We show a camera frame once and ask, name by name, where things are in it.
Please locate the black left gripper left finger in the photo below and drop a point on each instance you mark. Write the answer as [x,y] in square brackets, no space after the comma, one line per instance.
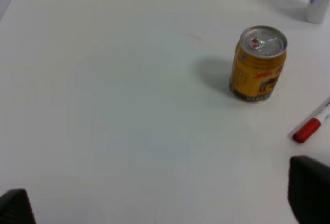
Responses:
[16,207]

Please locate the yellow drink can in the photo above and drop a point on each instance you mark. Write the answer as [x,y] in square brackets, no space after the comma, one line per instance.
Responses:
[259,58]

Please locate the red capped white marker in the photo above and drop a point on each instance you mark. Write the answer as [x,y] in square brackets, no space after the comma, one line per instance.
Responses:
[311,126]

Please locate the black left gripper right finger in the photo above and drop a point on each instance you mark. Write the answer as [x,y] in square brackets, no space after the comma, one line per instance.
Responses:
[308,190]

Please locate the white bottle with blue cap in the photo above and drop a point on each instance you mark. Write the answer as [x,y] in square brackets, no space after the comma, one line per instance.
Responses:
[316,11]

